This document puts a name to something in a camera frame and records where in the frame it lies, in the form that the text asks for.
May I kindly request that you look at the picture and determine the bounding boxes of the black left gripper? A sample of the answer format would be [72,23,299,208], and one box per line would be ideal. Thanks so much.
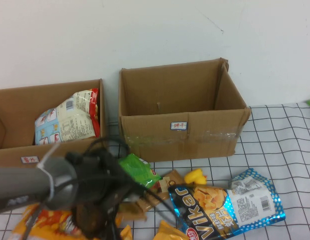
[71,159,146,239]

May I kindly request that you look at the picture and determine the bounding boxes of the orange puffed snack bag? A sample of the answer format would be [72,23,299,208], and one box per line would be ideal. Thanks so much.
[11,203,83,240]

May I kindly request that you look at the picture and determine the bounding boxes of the small orange snack packet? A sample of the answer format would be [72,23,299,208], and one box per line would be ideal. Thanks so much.
[119,224,133,240]

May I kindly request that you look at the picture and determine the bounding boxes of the white blue shrimp snack bag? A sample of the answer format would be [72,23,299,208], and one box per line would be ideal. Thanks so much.
[34,91,97,146]

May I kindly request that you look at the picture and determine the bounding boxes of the red snack bag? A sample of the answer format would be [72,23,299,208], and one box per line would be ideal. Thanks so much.
[89,87,101,138]

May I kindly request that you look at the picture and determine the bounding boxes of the large brown cookie pack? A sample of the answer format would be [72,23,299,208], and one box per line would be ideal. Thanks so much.
[117,201,148,221]

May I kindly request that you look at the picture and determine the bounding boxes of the green Lay's chip bag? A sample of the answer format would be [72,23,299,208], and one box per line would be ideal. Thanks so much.
[118,153,162,189]

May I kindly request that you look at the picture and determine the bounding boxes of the white zip tie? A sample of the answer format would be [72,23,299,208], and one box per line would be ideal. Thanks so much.
[36,143,61,199]

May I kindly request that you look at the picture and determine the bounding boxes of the label sticker red handwriting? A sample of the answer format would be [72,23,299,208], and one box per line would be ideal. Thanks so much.
[21,156,40,165]
[170,121,189,131]

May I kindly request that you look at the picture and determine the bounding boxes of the tall brown cardboard box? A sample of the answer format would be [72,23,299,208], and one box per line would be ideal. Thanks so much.
[119,57,252,163]

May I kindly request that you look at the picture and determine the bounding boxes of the yellow rubber duck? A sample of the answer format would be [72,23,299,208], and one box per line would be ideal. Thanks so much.
[184,168,209,186]

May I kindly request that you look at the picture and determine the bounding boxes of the brown cardboard box, chips label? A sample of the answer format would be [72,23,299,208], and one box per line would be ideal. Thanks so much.
[0,79,110,176]

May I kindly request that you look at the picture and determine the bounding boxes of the blue Vikar shrimp chip bag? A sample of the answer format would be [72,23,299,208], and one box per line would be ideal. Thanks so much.
[168,167,287,240]

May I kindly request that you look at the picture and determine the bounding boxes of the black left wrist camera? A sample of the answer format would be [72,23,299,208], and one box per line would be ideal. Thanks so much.
[66,149,116,177]

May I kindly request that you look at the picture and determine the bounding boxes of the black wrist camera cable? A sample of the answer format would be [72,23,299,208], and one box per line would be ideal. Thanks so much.
[24,136,176,240]

